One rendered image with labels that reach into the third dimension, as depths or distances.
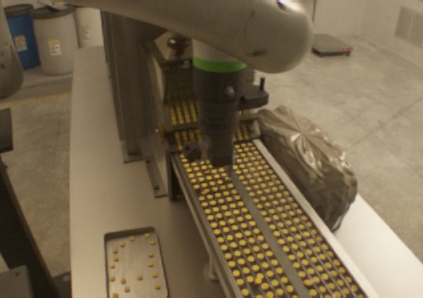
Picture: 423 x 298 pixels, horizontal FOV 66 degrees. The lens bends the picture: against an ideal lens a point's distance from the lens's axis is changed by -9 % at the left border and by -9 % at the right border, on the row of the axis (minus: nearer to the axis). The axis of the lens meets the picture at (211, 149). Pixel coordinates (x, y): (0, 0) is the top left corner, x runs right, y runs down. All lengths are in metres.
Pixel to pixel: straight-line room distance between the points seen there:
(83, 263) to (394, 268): 0.70
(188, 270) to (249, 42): 0.52
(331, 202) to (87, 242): 0.56
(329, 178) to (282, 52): 0.41
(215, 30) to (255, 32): 0.05
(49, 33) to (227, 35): 3.15
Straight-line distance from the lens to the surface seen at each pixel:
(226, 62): 0.57
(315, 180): 0.78
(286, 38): 0.43
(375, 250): 0.90
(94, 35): 3.81
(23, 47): 3.91
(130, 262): 0.80
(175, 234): 0.84
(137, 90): 1.11
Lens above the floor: 1.43
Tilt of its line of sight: 34 degrees down
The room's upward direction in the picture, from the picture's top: 1 degrees clockwise
